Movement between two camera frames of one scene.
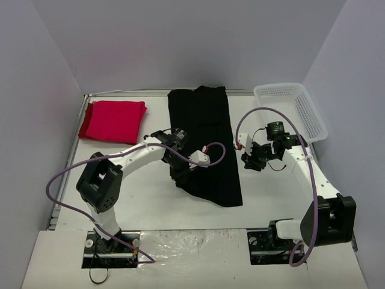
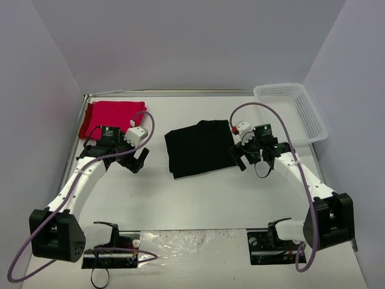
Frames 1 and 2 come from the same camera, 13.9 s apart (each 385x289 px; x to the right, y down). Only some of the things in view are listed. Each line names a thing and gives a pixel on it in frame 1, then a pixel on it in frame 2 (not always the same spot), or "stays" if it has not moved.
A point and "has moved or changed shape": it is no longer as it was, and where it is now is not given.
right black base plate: x=266 y=247 stays
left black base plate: x=113 y=253 stays
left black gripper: x=179 y=173 -> x=129 y=156
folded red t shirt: x=116 y=121 stays
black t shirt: x=202 y=114 has moved or changed shape
